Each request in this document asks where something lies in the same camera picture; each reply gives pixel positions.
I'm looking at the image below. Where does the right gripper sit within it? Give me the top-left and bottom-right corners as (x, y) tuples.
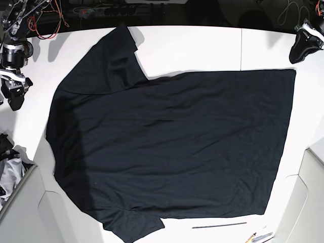
(1, 69), (33, 111)

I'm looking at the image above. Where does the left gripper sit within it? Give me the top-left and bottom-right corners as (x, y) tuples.
(289, 18), (323, 64)

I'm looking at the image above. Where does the black T-shirt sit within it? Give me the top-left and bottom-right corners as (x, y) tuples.
(46, 25), (296, 242)

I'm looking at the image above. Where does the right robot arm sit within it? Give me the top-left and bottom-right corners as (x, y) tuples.
(1, 1), (50, 111)

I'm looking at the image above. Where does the clothes pile in bin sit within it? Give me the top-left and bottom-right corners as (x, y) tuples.
(0, 133), (32, 210)

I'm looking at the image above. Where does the grey left bin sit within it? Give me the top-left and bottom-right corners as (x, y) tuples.
(0, 164), (61, 243)

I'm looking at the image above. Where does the grey bin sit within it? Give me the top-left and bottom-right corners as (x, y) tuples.
(0, 164), (61, 243)
(273, 149), (323, 242)

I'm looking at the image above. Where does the grey power strip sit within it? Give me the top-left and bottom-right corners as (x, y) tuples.
(72, 6), (137, 19)

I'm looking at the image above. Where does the grey right bin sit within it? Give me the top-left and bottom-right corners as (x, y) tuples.
(273, 149), (323, 242)

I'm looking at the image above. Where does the thin black rod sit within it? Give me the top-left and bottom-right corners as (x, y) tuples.
(192, 222), (247, 229)

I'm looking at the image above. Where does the yellow pencil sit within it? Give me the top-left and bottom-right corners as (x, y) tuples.
(245, 233), (256, 243)

